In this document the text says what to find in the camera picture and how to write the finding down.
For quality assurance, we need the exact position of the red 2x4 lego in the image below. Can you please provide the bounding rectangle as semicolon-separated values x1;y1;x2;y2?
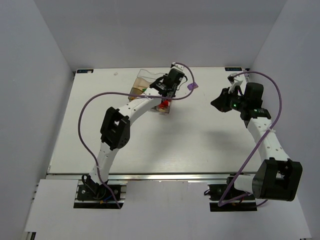
160;100;170;108

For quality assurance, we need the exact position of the purple sloped lego brick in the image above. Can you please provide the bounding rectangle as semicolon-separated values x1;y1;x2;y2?
187;82;199;91

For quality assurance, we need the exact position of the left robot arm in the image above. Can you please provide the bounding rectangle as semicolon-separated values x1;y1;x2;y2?
78;64;186;188

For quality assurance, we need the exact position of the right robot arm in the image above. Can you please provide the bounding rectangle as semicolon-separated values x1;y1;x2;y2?
211;83;303;206

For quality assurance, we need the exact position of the clear long drawer box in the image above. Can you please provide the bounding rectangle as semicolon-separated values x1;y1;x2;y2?
153;100;172;114

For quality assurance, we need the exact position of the clear stepped organizer tray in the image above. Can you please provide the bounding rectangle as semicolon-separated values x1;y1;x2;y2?
130;69;164;95

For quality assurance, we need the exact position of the dark label sticker right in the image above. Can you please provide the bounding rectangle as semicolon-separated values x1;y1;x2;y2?
224;67;243;72

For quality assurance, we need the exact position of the dark label sticker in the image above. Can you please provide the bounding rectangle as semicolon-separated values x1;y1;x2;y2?
76;69;94;74
224;67;243;72

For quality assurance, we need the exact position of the dark label sticker left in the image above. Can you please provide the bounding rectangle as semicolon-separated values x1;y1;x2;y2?
76;69;94;74

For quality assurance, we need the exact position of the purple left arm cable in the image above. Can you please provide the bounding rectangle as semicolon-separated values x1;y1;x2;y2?
78;61;196;210

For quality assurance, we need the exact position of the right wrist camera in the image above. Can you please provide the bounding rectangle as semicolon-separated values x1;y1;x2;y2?
227;73;243;94

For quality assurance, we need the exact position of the aluminium right side rail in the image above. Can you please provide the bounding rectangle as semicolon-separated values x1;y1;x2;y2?
243;68;250;83

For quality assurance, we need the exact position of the aluminium rail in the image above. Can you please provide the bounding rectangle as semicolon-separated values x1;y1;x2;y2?
243;68;250;83
46;172;258;181

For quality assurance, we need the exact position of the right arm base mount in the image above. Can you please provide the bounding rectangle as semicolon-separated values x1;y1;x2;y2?
203;176;258;213

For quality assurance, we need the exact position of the aluminium front rail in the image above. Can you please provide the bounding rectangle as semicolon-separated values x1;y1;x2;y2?
46;172;258;181

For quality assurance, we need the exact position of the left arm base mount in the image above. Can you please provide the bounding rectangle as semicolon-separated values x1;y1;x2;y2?
73;174;127;210

